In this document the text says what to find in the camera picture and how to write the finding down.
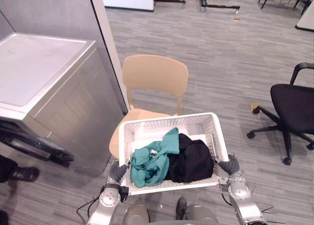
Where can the black office swivel chair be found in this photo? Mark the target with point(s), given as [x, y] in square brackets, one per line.
[292, 102]

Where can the white plastic laundry basket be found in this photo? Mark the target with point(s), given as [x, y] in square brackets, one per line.
[171, 121]

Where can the silver robot left leg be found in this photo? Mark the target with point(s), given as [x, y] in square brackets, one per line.
[136, 215]

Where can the person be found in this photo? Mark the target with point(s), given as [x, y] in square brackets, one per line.
[23, 174]

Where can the black washing machine door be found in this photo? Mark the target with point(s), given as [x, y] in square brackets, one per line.
[36, 144]

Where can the white table with black edge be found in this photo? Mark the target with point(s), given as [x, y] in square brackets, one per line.
[306, 19]

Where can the brown tape piece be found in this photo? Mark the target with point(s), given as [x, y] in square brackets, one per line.
[254, 106]

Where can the black garment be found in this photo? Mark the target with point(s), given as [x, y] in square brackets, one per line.
[193, 158]

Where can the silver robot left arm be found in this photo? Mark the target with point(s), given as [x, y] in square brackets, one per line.
[108, 200]

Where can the silver washing machine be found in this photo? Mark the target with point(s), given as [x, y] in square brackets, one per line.
[49, 63]

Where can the dark robot right foot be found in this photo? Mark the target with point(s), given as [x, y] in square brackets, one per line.
[181, 207]

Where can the silver robot leg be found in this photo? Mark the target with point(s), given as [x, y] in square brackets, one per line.
[201, 214]
[136, 215]

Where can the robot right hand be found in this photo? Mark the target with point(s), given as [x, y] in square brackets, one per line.
[231, 167]

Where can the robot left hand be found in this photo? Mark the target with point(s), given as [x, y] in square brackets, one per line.
[116, 172]

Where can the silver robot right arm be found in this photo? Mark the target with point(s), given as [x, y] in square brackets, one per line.
[241, 198]

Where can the teal garment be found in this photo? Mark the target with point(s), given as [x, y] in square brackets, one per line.
[152, 166]

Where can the silver robot right leg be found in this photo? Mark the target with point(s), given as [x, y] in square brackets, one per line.
[201, 214]

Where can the small brown floor scrap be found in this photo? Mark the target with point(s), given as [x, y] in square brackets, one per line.
[237, 19]

